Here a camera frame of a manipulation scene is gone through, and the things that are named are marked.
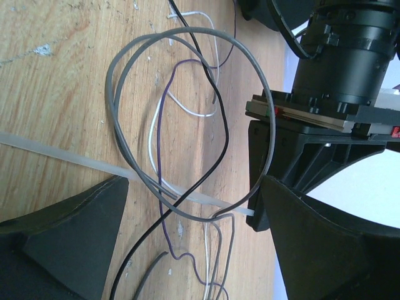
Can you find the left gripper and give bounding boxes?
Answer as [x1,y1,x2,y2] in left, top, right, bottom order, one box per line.
[246,90,399,232]

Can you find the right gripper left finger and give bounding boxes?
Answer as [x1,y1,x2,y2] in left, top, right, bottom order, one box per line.
[1,176,129,299]

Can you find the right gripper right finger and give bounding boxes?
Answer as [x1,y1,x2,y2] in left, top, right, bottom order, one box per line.
[260,176,399,299]

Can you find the white zip tie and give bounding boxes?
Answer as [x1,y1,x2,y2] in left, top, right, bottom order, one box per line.
[1,131,254,216]

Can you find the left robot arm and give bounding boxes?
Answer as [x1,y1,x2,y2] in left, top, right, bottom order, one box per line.
[240,1,399,193]

